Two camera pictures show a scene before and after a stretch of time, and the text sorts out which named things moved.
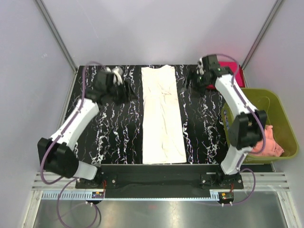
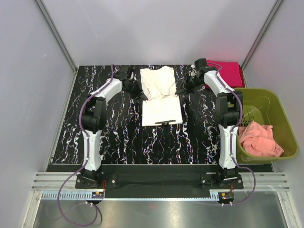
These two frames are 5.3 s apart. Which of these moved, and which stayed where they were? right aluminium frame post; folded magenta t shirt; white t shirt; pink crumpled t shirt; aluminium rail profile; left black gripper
Moved: left black gripper; white t shirt
Stayed: aluminium rail profile; folded magenta t shirt; pink crumpled t shirt; right aluminium frame post
